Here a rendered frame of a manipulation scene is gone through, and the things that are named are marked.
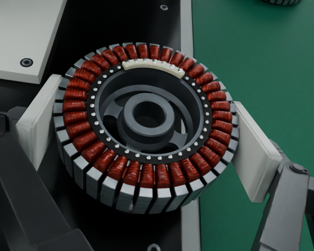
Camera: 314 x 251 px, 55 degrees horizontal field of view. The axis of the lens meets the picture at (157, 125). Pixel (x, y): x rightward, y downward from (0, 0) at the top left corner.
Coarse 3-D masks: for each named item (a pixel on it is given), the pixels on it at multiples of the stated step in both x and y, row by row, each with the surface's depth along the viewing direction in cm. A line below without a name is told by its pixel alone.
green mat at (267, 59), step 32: (192, 0) 39; (224, 0) 41; (256, 0) 42; (224, 32) 37; (256, 32) 38; (288, 32) 40; (224, 64) 34; (256, 64) 35; (288, 64) 36; (256, 96) 32; (288, 96) 33; (288, 128) 31; (224, 192) 26; (224, 224) 24; (256, 224) 25
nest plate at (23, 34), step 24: (0, 0) 28; (24, 0) 29; (48, 0) 30; (0, 24) 27; (24, 24) 27; (48, 24) 28; (0, 48) 25; (24, 48) 26; (48, 48) 27; (0, 72) 25; (24, 72) 25
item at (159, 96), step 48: (144, 48) 20; (96, 96) 18; (144, 96) 19; (192, 96) 20; (96, 144) 16; (144, 144) 19; (192, 144) 17; (96, 192) 16; (144, 192) 15; (192, 192) 16
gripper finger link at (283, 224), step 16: (288, 176) 14; (304, 176) 14; (288, 192) 13; (304, 192) 13; (272, 208) 11; (288, 208) 12; (304, 208) 12; (272, 224) 11; (288, 224) 11; (256, 240) 12; (272, 240) 10; (288, 240) 10
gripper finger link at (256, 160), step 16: (240, 112) 19; (240, 128) 18; (256, 128) 17; (240, 144) 18; (256, 144) 16; (272, 144) 16; (240, 160) 18; (256, 160) 16; (272, 160) 15; (240, 176) 17; (256, 176) 16; (272, 176) 15; (256, 192) 16
